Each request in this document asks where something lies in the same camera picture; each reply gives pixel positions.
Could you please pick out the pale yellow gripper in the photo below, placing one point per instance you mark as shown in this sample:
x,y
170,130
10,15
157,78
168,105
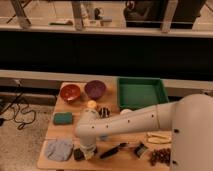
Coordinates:
x,y
90,154

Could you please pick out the black board eraser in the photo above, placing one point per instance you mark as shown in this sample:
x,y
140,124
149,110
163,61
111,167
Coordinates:
x,y
78,155

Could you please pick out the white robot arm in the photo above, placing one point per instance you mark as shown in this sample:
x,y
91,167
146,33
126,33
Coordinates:
x,y
190,120

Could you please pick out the blue cup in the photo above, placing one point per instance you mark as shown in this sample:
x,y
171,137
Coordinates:
x,y
103,137

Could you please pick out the light blue cloth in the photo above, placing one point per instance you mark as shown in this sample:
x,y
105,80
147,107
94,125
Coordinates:
x,y
59,149

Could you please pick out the teal sponge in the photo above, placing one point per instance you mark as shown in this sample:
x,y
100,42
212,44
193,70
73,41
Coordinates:
x,y
62,118

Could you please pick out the yellow apple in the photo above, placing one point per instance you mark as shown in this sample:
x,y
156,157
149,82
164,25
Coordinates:
x,y
92,104

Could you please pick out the black small brush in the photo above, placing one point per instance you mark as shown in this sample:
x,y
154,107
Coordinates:
x,y
140,149

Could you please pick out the white paper cup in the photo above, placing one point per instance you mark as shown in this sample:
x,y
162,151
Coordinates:
x,y
125,111

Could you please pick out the orange bowl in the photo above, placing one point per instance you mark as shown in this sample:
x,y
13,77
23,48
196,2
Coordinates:
x,y
70,92

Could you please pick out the purple bowl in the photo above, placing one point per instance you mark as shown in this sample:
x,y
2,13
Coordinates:
x,y
95,89

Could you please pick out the green plastic tray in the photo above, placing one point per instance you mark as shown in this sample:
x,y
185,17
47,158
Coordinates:
x,y
140,92

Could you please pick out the brown bead cluster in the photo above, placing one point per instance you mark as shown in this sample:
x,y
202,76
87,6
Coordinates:
x,y
161,155

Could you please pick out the black handled knife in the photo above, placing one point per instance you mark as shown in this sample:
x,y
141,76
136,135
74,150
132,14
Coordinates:
x,y
113,151

